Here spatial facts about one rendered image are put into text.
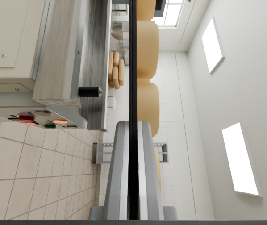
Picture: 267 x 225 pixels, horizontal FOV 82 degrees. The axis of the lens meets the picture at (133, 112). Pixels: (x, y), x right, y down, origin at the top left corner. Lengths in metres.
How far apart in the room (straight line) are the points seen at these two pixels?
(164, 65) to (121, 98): 1.98
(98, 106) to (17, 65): 0.31
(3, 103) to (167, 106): 4.79
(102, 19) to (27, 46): 0.48
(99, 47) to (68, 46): 0.37
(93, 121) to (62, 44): 0.30
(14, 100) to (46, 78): 0.09
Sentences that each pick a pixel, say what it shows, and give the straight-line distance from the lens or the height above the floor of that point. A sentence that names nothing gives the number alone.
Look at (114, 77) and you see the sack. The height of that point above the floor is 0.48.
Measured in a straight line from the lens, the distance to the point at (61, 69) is 0.29.
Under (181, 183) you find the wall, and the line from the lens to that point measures 4.69.
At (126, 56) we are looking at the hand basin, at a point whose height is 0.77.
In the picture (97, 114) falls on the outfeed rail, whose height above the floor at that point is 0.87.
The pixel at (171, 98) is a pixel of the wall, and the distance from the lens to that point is 5.16.
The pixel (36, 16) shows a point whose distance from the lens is 0.36.
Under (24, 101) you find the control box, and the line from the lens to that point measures 0.34.
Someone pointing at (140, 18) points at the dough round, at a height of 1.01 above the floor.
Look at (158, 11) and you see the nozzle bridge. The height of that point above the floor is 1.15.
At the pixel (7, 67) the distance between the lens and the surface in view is 0.32.
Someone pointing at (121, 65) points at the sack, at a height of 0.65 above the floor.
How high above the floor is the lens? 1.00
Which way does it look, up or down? level
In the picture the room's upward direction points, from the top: 90 degrees clockwise
